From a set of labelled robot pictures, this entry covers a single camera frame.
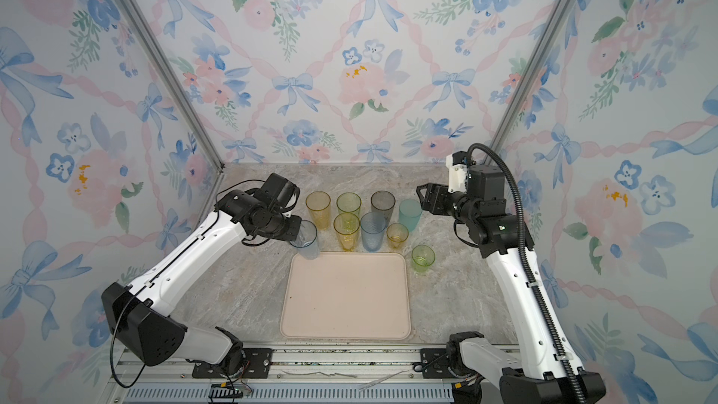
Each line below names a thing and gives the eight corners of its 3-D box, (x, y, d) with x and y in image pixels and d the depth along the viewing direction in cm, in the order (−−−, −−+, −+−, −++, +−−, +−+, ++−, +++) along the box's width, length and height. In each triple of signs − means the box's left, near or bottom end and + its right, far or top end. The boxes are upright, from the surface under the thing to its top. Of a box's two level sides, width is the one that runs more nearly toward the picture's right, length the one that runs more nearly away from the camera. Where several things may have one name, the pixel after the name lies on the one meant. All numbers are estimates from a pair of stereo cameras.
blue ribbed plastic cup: (360, 252, 96) (360, 233, 87) (360, 228, 102) (360, 208, 93) (384, 252, 96) (387, 233, 87) (383, 228, 102) (385, 208, 93)
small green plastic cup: (412, 273, 92) (416, 263, 86) (410, 254, 96) (413, 244, 91) (432, 273, 92) (436, 263, 86) (429, 254, 96) (433, 244, 91)
